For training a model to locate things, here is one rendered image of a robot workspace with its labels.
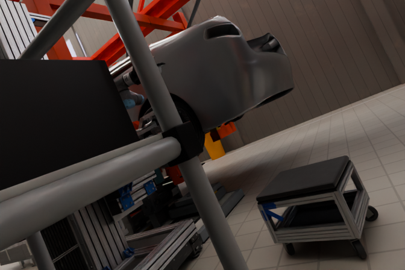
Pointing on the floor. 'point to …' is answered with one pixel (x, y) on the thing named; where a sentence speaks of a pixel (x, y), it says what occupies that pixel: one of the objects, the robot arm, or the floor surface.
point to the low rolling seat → (317, 205)
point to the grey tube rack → (89, 129)
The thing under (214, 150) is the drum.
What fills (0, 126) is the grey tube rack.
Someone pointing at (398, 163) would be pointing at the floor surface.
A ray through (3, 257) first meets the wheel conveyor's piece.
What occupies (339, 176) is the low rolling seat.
